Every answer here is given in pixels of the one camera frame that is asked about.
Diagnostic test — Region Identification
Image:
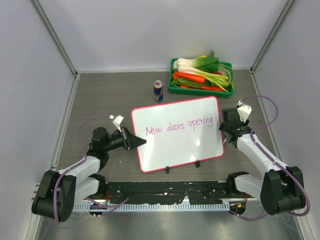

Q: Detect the red bull can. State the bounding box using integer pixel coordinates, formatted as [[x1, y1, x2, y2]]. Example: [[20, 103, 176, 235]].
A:
[[153, 80, 163, 102]]

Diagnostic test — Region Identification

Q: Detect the bok choy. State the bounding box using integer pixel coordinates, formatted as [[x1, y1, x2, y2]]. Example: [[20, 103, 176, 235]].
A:
[[172, 50, 219, 73]]

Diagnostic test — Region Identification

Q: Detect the right aluminium frame post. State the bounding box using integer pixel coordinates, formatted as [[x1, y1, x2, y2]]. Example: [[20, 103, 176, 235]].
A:
[[250, 0, 297, 74]]

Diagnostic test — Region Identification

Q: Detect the aluminium frame post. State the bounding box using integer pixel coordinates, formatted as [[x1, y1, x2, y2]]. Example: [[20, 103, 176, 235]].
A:
[[250, 0, 297, 74], [30, 0, 78, 77]]

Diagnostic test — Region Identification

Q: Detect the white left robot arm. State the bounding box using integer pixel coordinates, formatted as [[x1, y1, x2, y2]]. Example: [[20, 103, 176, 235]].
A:
[[31, 127, 147, 223]]

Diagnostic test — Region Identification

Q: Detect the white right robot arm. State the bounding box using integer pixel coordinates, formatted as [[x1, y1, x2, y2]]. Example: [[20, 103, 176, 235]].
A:
[[219, 105, 308, 215]]

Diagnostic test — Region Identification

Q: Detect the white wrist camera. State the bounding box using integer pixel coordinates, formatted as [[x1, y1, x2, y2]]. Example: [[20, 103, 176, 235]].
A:
[[236, 100, 252, 123], [109, 115, 124, 131]]

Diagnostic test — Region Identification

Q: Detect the orange carrot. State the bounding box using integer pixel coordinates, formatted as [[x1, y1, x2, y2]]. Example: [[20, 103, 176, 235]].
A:
[[172, 72, 206, 84]]

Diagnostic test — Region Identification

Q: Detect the green onion bunch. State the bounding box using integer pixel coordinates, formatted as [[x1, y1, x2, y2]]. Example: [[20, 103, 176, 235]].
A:
[[192, 64, 236, 92]]

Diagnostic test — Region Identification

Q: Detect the pink framed whiteboard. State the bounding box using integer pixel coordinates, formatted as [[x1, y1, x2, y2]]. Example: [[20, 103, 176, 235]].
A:
[[131, 96, 225, 173]]

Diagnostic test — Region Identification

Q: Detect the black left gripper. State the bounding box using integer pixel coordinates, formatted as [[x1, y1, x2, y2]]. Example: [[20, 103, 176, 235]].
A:
[[103, 126, 146, 152]]

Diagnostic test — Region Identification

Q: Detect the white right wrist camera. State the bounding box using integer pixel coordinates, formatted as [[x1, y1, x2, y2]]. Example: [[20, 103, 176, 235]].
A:
[[236, 100, 252, 123]]

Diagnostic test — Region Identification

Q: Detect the left aluminium frame post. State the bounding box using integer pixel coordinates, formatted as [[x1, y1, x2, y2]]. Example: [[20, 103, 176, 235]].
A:
[[30, 0, 78, 77]]

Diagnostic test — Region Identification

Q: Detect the green plastic tray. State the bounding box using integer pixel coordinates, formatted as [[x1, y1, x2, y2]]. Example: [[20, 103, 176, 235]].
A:
[[168, 58, 234, 99]]

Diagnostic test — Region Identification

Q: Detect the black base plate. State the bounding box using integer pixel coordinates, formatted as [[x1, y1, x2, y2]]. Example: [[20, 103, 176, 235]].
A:
[[77, 180, 257, 205]]

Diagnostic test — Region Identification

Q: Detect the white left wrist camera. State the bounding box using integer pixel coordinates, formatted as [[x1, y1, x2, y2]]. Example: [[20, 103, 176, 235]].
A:
[[109, 115, 124, 131]]

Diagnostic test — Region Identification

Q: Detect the white slotted cable duct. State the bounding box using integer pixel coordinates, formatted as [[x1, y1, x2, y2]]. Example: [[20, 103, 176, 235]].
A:
[[73, 202, 230, 213]]

